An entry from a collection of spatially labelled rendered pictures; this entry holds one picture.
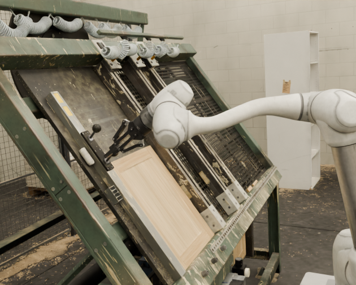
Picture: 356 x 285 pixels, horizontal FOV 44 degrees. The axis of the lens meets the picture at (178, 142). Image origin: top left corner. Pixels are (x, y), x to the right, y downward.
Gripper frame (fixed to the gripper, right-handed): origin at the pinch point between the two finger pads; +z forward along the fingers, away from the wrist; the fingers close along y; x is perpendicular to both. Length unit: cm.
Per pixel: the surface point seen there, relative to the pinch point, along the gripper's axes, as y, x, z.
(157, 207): 28.6, 26.2, 14.0
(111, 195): 13.4, 2.1, 13.8
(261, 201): 67, 129, 10
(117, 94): -32, 56, 12
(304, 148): 82, 436, 34
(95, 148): -6.9, 7.8, 10.7
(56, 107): -31.1, 6.0, 13.9
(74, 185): 3.7, -17.1, 10.8
